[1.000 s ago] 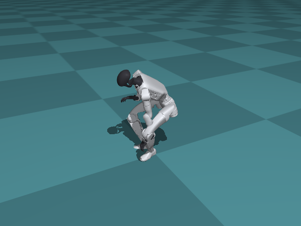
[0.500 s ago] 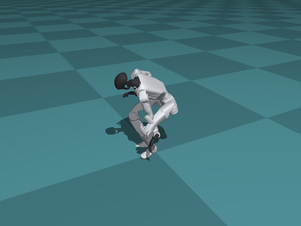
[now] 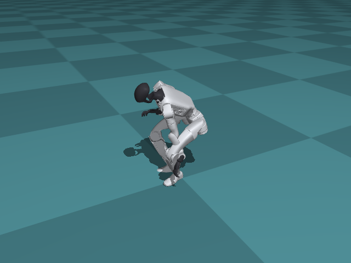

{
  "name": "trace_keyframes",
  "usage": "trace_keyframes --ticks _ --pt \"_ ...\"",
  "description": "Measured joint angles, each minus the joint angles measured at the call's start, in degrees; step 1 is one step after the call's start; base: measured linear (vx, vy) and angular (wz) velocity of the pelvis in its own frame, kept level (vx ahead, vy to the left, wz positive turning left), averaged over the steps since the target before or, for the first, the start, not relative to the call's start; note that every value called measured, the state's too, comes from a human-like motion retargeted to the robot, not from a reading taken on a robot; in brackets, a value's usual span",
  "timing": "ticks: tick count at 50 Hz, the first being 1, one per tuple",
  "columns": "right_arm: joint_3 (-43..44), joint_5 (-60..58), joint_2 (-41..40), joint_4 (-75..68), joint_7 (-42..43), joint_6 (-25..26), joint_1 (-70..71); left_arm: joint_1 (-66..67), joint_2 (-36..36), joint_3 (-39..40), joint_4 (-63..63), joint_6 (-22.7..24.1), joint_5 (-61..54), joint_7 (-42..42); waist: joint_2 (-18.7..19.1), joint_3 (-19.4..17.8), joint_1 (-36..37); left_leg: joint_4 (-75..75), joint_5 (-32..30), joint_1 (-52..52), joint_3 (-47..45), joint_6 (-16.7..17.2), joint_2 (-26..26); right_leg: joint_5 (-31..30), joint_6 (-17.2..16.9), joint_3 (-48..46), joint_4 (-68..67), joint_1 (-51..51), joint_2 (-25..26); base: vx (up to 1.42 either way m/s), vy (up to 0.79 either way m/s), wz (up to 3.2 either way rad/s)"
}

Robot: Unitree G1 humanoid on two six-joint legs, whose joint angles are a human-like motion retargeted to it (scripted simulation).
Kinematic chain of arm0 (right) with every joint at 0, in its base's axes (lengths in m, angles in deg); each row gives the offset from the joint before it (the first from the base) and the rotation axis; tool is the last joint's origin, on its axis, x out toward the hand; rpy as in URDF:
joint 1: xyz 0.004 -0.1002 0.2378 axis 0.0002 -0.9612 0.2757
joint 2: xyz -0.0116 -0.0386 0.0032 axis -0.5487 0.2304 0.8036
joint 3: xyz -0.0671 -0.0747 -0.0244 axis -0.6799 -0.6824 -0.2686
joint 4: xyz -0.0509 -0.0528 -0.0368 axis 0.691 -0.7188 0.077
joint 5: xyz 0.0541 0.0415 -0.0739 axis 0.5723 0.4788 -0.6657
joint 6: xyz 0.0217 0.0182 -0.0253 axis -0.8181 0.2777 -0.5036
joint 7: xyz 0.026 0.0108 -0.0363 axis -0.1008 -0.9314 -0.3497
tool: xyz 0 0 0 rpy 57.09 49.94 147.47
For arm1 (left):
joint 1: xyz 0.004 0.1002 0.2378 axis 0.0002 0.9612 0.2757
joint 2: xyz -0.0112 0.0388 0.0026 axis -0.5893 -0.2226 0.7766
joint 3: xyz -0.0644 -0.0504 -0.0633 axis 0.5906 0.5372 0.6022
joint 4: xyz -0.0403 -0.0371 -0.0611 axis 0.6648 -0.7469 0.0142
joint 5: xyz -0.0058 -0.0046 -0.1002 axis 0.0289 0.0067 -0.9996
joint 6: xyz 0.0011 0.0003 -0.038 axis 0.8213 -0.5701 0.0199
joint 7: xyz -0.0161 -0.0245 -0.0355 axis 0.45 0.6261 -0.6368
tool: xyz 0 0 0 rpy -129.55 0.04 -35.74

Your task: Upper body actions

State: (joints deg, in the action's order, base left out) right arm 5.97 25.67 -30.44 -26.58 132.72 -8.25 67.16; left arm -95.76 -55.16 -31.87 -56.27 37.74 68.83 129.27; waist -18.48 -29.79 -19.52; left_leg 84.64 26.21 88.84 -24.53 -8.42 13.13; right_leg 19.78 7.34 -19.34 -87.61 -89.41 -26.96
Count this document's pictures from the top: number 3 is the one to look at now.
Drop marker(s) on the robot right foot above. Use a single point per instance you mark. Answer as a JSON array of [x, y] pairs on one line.
[[164, 169]]

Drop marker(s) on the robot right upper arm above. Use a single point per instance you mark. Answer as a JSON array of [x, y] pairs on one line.
[[161, 83]]

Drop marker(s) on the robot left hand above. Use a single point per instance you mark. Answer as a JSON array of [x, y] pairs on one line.
[[176, 167]]

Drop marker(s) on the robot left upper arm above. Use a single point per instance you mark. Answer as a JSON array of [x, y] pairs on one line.
[[169, 116]]

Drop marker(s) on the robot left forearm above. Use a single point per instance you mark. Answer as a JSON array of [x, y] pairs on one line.
[[175, 141]]

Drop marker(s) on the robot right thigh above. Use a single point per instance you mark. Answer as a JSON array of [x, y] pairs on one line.
[[156, 131]]

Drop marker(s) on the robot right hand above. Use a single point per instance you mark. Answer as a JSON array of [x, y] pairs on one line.
[[157, 111]]

